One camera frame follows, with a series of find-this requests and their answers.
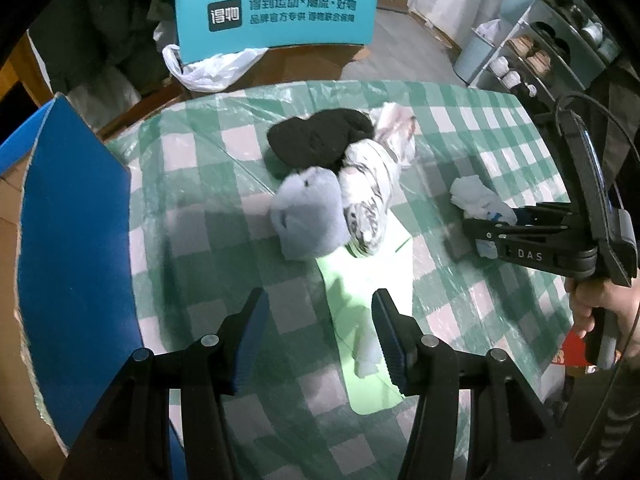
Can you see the white plastic bag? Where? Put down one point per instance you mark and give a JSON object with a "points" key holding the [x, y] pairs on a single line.
{"points": [[215, 70]]}

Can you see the blue cardboard box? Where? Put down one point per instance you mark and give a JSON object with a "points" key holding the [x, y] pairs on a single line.
{"points": [[75, 235]]}

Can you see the red paper packet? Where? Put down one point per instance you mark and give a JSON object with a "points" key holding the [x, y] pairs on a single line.
{"points": [[572, 352]]}

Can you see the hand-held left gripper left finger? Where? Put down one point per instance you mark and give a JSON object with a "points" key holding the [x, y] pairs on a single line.
{"points": [[250, 345]]}

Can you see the white pink cloth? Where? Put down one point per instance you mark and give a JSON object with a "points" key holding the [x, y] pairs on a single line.
{"points": [[397, 125]]}

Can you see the light blue shoe rack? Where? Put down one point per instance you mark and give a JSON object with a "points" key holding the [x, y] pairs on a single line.
{"points": [[545, 15]]}

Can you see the green white checkered tablecloth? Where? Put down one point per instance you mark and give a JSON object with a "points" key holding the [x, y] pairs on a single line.
{"points": [[200, 160]]}

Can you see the black sock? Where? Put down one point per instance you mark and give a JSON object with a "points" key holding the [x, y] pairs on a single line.
{"points": [[310, 140]]}

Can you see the black hanging coat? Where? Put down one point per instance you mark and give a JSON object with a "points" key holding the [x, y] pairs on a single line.
{"points": [[115, 25]]}

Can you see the light grey garment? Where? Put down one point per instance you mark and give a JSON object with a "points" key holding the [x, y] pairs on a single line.
{"points": [[100, 92]]}

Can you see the person's right hand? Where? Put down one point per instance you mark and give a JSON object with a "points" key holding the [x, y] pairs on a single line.
{"points": [[580, 305]]}

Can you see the white grey patterned cloth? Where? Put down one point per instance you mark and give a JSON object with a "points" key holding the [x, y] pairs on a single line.
{"points": [[365, 190]]}

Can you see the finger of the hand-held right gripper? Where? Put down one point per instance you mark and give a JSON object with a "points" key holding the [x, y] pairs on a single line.
{"points": [[547, 209], [500, 230]]}

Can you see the teal printed box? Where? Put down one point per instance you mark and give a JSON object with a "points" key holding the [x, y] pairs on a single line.
{"points": [[300, 30]]}

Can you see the group of assorted shoes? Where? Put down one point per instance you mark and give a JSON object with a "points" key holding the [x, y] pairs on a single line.
{"points": [[532, 57]]}

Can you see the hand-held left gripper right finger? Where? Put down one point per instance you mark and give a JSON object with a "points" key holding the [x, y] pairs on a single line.
{"points": [[391, 345]]}

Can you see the light green cloth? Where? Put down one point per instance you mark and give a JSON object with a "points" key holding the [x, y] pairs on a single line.
{"points": [[360, 280]]}

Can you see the wooden wardrobe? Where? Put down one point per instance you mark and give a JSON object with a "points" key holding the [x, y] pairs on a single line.
{"points": [[30, 75]]}

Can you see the light blue trash bin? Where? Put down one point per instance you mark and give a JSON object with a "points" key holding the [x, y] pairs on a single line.
{"points": [[472, 60]]}

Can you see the grey fuzzy sock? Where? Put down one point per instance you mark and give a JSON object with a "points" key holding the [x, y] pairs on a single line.
{"points": [[310, 210]]}

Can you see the white sock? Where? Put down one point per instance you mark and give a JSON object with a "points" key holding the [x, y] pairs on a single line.
{"points": [[475, 195]]}

